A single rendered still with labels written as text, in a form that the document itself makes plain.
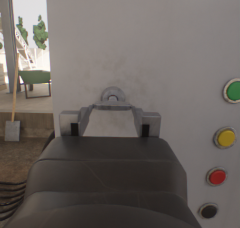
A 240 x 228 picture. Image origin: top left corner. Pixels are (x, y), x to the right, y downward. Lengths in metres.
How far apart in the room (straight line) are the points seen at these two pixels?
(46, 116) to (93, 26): 2.64
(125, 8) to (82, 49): 0.06
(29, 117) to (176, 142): 2.77
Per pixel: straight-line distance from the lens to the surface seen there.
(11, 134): 2.99
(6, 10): 5.07
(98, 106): 0.16
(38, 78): 4.19
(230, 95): 0.23
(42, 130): 2.91
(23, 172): 2.21
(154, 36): 0.20
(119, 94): 0.19
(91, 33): 0.20
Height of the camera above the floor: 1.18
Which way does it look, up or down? 15 degrees down
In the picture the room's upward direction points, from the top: 2 degrees clockwise
